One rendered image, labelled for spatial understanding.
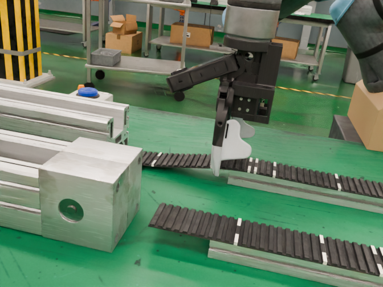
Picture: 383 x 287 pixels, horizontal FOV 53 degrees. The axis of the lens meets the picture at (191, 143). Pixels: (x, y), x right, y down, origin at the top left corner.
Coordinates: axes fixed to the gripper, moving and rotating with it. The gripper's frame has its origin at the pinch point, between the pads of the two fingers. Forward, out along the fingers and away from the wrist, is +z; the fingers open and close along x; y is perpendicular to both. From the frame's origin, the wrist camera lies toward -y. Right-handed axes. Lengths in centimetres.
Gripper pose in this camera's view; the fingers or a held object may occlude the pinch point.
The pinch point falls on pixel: (216, 158)
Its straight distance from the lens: 64.6
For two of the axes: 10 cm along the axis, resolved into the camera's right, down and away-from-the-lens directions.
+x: 2.1, -3.7, 9.0
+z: -1.0, 9.1, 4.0
